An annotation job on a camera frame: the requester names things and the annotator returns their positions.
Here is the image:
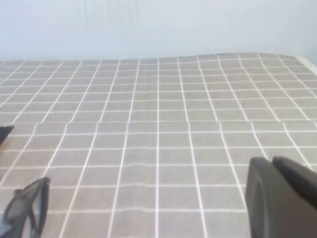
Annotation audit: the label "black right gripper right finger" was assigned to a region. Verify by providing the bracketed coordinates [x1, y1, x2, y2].
[271, 155, 317, 206]

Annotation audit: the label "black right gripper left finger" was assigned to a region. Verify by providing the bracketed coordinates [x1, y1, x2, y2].
[244, 156, 317, 238]

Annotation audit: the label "dark sunglasses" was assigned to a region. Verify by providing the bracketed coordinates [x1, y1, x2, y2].
[0, 177, 52, 238]

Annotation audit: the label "black open glasses case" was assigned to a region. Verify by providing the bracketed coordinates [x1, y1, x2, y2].
[0, 125, 15, 150]

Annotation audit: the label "grey white-checked tablecloth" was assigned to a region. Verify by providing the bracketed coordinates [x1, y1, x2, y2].
[0, 52, 317, 238]

